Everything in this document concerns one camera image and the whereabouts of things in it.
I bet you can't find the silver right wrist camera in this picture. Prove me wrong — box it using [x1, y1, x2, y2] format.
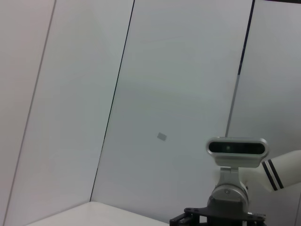
[206, 136, 269, 186]

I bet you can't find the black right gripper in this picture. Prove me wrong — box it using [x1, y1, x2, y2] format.
[169, 206, 268, 226]

